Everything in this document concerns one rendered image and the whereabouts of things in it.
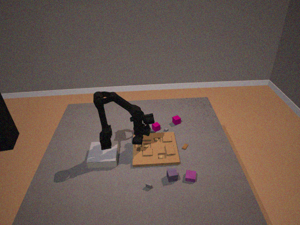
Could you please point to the tan wooden puzzle board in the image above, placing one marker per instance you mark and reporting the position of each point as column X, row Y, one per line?
column 166, row 146

